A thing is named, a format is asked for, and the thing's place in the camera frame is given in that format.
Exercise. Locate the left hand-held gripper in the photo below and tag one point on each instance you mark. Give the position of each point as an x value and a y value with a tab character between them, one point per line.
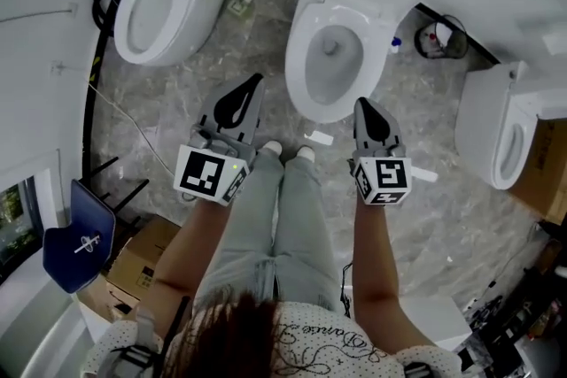
201	172

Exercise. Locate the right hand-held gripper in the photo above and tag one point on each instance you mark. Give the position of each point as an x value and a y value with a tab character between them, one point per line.
390	177

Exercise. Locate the white toilet bowl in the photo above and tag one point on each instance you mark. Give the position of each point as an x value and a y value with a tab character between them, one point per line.
296	66

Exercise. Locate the person's left forearm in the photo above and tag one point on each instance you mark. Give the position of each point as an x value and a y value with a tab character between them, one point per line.
190	243

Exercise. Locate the person's right forearm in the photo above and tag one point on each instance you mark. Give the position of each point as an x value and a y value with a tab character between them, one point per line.
381	261

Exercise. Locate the white boxy toilet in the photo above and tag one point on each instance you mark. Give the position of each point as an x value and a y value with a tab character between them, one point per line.
487	115

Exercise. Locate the person's left white shoe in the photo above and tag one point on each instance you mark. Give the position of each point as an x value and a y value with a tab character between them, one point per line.
271	147

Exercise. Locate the person's white shoe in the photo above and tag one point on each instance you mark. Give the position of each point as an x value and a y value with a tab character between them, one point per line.
305	152
271	147

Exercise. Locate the white paper sheet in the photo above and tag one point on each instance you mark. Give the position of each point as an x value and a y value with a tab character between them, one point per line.
320	138

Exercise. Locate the white flat strip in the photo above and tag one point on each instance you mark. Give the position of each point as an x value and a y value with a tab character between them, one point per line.
424	174

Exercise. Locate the person's right white shoe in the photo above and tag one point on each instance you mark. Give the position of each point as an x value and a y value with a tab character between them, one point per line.
305	152

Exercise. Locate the small blue-capped bottle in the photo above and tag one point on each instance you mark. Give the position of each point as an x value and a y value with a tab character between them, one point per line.
395	45

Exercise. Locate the white floor socket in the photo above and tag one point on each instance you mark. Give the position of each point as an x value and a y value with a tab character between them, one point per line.
239	4

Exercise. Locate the person's light jeans legs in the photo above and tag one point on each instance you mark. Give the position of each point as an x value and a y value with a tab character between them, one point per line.
288	243

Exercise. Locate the large brown cardboard box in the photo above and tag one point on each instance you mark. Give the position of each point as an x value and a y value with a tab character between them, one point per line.
545	172

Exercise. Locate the open brown cardboard box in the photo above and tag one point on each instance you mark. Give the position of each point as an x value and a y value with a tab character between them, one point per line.
142	256

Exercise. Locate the white square box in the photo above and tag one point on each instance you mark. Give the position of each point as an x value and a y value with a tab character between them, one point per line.
436	321

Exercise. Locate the blue folding chair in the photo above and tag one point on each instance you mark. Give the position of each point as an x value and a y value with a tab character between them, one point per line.
77	243

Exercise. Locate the person's white dotted shirt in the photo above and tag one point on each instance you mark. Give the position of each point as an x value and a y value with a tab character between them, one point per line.
310	341

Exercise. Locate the dark equipment clutter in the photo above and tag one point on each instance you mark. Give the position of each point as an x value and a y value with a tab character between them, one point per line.
522	314

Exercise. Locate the window with dark frame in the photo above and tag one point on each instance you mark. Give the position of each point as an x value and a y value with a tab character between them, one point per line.
17	226

